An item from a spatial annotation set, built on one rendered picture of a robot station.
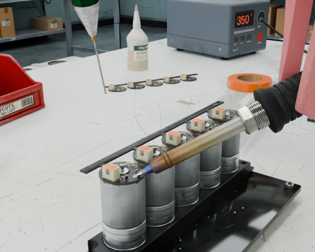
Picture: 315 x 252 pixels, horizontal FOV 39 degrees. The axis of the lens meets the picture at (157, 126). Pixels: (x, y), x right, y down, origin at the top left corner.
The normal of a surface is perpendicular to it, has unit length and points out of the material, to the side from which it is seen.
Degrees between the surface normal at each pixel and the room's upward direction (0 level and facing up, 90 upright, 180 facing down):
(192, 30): 90
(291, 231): 0
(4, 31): 90
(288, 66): 89
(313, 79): 99
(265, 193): 0
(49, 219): 0
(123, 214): 90
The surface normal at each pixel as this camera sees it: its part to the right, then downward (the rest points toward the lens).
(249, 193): 0.00, -0.93
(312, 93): 0.06, 0.50
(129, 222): 0.27, 0.35
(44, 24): -0.66, 0.29
